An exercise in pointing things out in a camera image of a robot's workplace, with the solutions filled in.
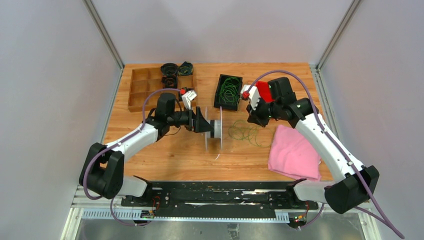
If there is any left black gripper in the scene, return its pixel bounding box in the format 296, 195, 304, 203
168, 105, 214, 134

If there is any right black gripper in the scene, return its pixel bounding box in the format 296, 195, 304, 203
246, 95, 281, 128

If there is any grey filament spool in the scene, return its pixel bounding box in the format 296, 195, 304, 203
204, 107, 223, 151

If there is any green wire coil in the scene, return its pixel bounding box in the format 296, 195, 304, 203
227, 119, 276, 149

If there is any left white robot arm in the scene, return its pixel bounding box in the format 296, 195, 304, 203
79, 88, 222, 207

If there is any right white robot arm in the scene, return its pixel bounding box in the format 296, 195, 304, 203
240, 77, 380, 214

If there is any red plastic bin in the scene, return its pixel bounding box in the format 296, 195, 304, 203
255, 81, 274, 103

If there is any black plastic bin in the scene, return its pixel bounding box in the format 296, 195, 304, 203
213, 74, 243, 111

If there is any pink cloth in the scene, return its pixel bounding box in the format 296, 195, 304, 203
267, 125, 321, 182

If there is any black item in tray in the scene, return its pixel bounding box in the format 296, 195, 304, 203
161, 75, 178, 89

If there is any dark patterned cloth roll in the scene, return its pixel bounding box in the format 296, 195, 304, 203
177, 61, 194, 76

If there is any wooden compartment tray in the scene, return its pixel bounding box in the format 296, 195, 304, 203
127, 66, 198, 112

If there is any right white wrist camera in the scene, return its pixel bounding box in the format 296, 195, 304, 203
240, 84, 265, 113

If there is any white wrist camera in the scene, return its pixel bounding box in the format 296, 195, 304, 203
240, 84, 265, 113
181, 90, 197, 110

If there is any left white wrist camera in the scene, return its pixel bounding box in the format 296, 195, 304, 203
181, 90, 197, 110

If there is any green wire in black bin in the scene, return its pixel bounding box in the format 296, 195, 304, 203
218, 76, 242, 104

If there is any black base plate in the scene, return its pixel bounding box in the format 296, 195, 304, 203
117, 181, 321, 221

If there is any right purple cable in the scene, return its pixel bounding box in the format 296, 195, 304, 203
241, 69, 406, 240

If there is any aluminium frame rail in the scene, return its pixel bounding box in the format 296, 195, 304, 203
60, 0, 125, 240

